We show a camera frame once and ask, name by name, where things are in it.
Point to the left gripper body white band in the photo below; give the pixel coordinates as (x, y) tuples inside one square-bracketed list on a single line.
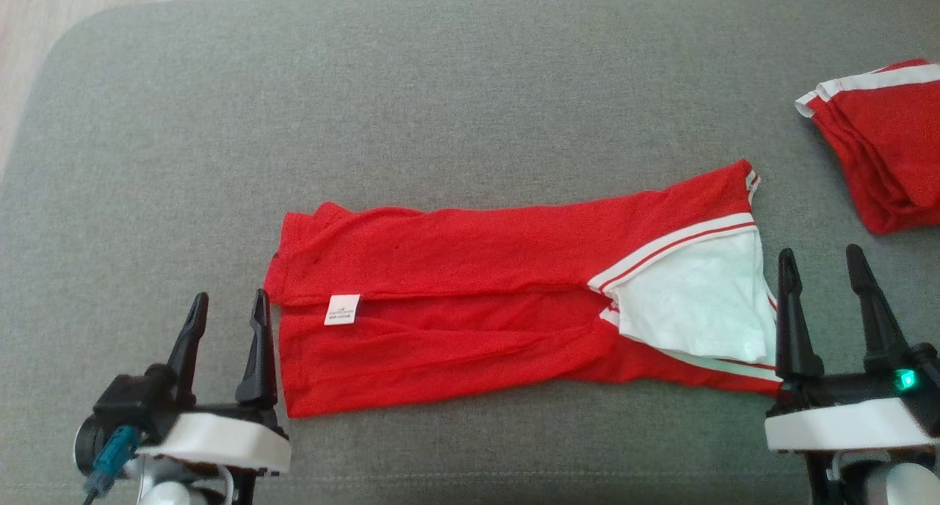
[(220, 439)]

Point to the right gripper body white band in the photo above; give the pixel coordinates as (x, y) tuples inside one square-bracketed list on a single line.
[(844, 424)]

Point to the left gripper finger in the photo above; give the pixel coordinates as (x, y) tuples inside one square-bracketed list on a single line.
[(258, 351), (187, 343)]

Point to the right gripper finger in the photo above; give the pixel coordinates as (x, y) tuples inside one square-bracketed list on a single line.
[(874, 307), (797, 321)]

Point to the red shorts with white trim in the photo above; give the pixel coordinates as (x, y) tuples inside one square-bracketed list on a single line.
[(888, 145)]

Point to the red basketball jersey number 23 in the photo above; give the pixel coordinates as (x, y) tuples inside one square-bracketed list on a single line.
[(455, 299)]

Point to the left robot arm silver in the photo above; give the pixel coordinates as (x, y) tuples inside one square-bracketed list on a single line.
[(176, 494)]

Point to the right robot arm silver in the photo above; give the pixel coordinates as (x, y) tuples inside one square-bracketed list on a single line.
[(903, 487)]

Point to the grey fabric sofa seat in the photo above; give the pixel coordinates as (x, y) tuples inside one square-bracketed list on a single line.
[(470, 86)]

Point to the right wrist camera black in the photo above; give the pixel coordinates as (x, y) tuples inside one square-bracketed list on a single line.
[(918, 376)]

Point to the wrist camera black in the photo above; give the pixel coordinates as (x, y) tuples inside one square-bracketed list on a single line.
[(918, 376), (125, 406)]

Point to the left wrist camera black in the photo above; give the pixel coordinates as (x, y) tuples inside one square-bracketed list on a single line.
[(125, 406)]

